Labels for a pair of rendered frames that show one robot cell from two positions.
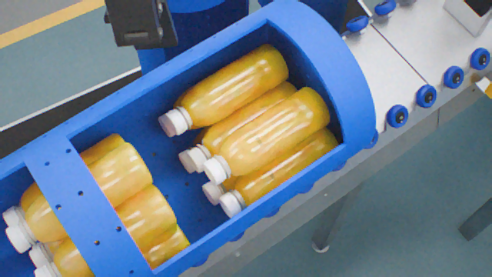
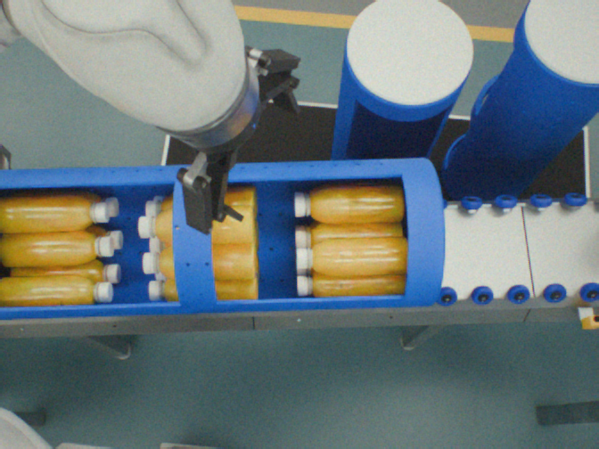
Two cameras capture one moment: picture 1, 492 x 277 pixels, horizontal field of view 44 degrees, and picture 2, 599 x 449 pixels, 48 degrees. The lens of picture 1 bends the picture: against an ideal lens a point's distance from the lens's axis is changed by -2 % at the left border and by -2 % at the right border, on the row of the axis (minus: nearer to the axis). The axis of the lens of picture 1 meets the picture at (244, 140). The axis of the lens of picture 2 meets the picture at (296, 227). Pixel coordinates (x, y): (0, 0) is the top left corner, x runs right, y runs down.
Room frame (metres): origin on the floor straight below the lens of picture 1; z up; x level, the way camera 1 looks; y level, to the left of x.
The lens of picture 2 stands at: (0.09, -0.13, 2.32)
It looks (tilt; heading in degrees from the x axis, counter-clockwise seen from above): 73 degrees down; 36
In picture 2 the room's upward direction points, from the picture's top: straight up
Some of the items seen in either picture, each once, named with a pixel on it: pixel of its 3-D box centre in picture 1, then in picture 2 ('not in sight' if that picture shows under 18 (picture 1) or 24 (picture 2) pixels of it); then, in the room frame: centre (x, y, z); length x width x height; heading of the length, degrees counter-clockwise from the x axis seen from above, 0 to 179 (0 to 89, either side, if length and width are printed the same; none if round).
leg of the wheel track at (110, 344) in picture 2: not in sight; (97, 338); (-0.04, 0.51, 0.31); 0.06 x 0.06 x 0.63; 38
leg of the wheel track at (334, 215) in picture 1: (334, 213); (424, 328); (0.57, -0.27, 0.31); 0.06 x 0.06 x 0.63; 38
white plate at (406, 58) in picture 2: not in sight; (409, 48); (0.90, 0.14, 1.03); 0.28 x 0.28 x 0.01
